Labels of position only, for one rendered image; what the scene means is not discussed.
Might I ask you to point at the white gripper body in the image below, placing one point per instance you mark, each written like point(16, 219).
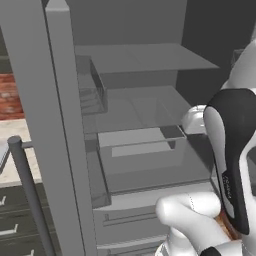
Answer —
point(194, 119)

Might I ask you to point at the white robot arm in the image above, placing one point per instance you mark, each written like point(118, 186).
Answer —
point(190, 216)

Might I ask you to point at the clear shallow fridge tray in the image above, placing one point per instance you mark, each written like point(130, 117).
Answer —
point(140, 138)

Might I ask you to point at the glass fridge shelf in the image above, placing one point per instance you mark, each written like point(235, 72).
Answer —
point(146, 58)
point(150, 173)
point(133, 110)

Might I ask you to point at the clear fridge door bin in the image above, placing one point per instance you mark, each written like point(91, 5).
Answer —
point(95, 86)

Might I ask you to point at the pale grey fridge drawer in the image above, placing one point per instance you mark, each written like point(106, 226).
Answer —
point(133, 210)
point(133, 246)

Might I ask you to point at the grey fridge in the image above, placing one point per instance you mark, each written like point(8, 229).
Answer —
point(133, 23)

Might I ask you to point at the grey fridge door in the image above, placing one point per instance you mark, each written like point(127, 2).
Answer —
point(36, 83)

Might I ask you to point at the dark drawer front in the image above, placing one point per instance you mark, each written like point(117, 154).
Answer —
point(15, 200)
point(23, 223)
point(16, 248)

